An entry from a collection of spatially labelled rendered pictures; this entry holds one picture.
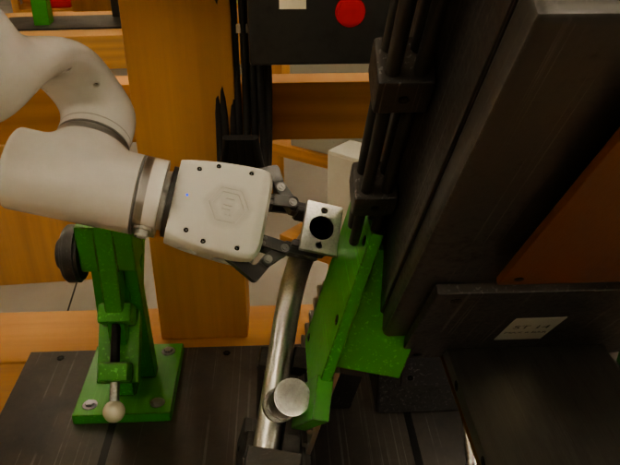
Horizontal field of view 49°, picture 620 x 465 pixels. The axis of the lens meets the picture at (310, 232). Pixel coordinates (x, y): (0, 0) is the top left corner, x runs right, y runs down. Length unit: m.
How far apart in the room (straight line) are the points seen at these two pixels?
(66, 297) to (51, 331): 1.76
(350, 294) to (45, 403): 0.54
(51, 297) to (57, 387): 1.94
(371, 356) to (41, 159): 0.37
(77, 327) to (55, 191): 0.53
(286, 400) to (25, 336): 0.61
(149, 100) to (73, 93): 0.22
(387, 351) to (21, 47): 0.43
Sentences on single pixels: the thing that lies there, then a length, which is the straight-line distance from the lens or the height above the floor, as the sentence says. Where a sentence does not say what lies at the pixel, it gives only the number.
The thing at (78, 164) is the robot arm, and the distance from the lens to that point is 0.69.
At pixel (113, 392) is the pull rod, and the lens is 0.92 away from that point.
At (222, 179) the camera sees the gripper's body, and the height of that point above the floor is 1.27.
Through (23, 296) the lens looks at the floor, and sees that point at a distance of 3.03.
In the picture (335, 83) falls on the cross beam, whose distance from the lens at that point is 1.02.
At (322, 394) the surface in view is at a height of 1.10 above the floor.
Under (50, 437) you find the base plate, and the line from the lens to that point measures 0.98.
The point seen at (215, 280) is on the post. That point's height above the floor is 0.99.
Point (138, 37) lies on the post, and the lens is 0.93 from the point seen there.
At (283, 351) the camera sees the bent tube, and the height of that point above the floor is 1.05.
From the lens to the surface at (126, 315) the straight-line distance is 0.91.
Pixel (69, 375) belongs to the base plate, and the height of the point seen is 0.90.
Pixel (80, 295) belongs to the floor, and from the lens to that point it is 2.95.
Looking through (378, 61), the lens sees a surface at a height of 1.45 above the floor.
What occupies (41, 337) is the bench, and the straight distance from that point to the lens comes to 1.20.
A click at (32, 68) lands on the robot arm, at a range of 0.62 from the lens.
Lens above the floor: 1.55
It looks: 28 degrees down
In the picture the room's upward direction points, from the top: straight up
